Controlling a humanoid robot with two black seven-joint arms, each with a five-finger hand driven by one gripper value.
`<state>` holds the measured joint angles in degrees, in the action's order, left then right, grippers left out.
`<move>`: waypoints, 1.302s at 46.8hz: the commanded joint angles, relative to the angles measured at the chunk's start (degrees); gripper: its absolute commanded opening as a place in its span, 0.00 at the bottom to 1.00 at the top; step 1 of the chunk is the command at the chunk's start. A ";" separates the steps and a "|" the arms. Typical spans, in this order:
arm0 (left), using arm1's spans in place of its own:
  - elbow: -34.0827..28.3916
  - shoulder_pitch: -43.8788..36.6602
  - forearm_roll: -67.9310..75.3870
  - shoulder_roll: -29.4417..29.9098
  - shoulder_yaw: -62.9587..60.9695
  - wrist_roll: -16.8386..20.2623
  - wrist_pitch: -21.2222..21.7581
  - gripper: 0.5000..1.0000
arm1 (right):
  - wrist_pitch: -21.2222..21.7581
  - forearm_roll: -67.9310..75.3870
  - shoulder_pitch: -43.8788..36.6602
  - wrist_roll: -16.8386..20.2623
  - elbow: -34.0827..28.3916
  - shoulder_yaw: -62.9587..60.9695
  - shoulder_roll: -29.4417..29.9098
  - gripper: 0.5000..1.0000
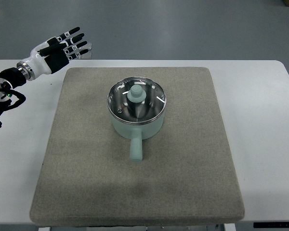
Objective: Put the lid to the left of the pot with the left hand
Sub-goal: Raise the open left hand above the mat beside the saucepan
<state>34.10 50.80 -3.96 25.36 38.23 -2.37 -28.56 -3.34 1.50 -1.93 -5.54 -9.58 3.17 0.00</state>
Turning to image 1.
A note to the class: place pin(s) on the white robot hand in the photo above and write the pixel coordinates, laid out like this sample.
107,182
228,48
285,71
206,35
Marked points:
50,56

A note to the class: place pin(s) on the glass lid with green knob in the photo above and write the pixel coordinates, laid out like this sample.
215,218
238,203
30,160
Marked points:
136,101

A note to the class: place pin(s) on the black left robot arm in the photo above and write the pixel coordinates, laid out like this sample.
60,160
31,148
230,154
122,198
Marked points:
12,78

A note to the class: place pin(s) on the upper floor metal plate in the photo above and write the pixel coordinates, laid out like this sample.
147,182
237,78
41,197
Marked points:
87,46

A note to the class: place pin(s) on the floor metal plate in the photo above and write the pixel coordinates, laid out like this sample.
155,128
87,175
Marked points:
86,56
87,46

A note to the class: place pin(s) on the lower floor metal plate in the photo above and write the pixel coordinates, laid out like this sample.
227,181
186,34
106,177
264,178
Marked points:
86,56

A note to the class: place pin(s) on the mint green saucepan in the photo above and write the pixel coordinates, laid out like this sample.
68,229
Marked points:
136,134

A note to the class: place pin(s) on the grey felt mat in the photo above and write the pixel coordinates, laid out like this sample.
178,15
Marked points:
143,146

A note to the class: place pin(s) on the black table control panel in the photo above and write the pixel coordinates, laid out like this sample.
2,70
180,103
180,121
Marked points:
271,225

